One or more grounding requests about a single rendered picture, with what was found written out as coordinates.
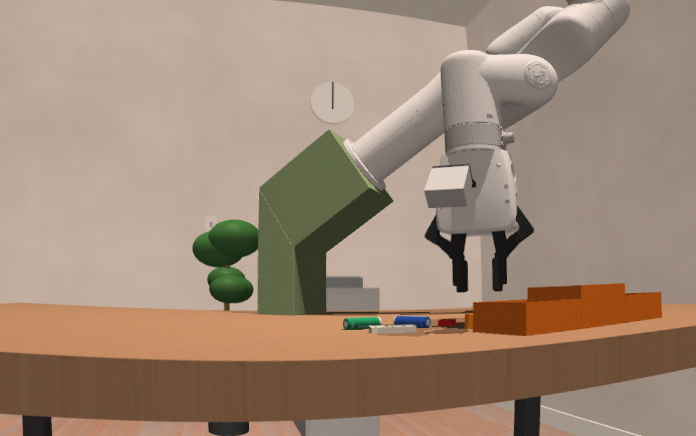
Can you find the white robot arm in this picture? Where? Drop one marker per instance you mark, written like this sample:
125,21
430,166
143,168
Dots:
476,86

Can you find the green battery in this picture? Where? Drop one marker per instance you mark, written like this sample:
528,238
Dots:
361,323

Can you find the blue battery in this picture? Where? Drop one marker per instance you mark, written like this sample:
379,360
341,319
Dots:
419,322

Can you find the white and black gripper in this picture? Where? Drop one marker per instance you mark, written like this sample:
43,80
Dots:
488,210

